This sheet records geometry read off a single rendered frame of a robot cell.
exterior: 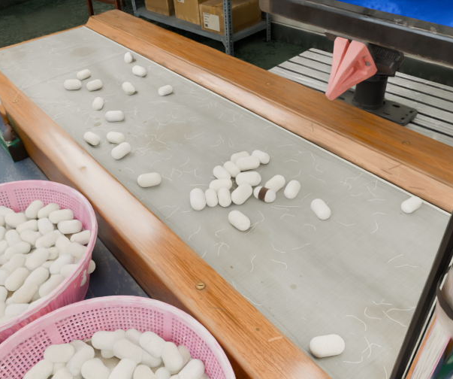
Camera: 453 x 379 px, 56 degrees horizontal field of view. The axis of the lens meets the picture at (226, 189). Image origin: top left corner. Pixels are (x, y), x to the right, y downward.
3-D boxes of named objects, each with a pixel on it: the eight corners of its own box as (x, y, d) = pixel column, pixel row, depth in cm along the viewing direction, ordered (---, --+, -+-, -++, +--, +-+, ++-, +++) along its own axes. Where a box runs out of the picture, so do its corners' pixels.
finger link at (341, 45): (348, 97, 54) (390, 34, 54) (306, 80, 59) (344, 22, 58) (363, 120, 60) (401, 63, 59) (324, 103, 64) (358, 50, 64)
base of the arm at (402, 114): (410, 92, 81) (427, 79, 85) (323, 65, 93) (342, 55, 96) (402, 128, 86) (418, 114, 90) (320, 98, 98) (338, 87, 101)
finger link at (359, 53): (333, 91, 56) (373, 30, 55) (293, 75, 60) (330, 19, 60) (349, 114, 61) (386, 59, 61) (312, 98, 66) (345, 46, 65)
